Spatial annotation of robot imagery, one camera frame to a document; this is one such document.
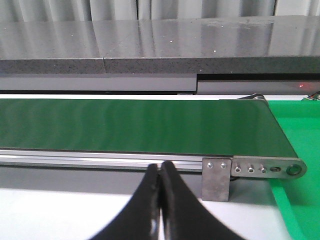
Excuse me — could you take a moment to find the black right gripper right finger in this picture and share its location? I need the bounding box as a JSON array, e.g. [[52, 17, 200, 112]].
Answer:
[[160, 161, 242, 240]]

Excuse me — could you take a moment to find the green plastic tray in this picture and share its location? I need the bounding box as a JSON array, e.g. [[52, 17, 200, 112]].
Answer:
[[269, 100, 320, 240]]

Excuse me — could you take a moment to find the small motor controller board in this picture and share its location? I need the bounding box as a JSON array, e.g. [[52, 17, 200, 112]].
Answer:
[[302, 91, 320, 101]]

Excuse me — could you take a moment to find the green conveyor belt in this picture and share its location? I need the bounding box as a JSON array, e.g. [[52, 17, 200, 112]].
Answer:
[[0, 99, 296, 158]]

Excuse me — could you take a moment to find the white pleated curtain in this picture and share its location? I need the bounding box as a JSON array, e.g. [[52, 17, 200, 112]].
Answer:
[[0, 0, 320, 23]]

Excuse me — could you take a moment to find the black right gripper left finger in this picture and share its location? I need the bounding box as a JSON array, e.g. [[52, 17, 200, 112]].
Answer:
[[92, 164, 160, 240]]

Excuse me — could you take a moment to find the steel conveyor support bracket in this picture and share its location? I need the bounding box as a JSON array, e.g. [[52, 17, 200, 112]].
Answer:
[[201, 155, 308, 202]]

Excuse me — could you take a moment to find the aluminium conveyor frame rail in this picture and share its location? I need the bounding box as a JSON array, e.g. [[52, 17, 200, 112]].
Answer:
[[0, 149, 204, 172]]

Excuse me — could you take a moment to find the grey stone counter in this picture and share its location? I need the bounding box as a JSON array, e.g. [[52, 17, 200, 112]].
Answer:
[[0, 15, 320, 95]]

